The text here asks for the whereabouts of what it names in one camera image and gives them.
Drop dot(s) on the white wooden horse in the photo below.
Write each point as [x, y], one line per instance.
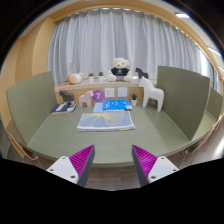
[150, 92]

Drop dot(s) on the blue grey patterned towel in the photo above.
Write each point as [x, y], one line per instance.
[106, 121]

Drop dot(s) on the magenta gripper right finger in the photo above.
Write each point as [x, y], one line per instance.
[150, 167]

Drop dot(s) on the right wooden chair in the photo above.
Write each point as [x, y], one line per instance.
[200, 143]

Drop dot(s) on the right white potted plant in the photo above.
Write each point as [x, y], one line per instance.
[101, 77]

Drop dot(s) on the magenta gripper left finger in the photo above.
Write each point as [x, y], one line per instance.
[75, 168]

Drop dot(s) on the small potted plant on table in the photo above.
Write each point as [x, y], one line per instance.
[134, 99]

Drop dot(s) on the pink wooden horse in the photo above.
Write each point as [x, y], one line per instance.
[85, 99]

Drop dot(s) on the dark blue book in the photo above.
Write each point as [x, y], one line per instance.
[62, 108]

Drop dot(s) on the left white potted plant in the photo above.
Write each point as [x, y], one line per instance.
[91, 77]

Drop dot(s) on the dark brown toy horse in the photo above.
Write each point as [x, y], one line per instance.
[67, 97]

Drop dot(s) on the left wooden chair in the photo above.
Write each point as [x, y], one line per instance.
[20, 150]

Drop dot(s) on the left green partition panel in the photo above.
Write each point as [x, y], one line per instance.
[30, 102]

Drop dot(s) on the right white wall socket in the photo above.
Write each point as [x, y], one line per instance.
[122, 92]

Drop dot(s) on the white wall socket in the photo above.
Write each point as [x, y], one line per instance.
[109, 92]
[122, 92]

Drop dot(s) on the orange white plush toy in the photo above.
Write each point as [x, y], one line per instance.
[75, 78]

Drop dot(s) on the white grey curtain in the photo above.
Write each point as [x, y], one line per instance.
[89, 41]

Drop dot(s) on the right green partition panel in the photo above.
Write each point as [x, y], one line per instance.
[186, 96]

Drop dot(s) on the green partition panel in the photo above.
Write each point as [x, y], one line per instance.
[30, 102]
[186, 96]

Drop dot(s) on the left white wall socket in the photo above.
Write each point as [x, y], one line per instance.
[109, 92]

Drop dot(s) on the white potted plant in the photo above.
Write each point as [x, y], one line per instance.
[101, 77]
[91, 77]

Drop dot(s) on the blue starry book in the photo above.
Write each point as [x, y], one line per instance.
[116, 105]

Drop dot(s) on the purple number seven disc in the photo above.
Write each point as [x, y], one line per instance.
[98, 95]

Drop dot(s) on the black horse figurine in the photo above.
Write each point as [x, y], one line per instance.
[141, 73]

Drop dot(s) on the wooden chair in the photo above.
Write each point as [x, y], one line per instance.
[20, 150]
[200, 143]

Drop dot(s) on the white teddy bear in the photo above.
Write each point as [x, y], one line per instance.
[120, 71]

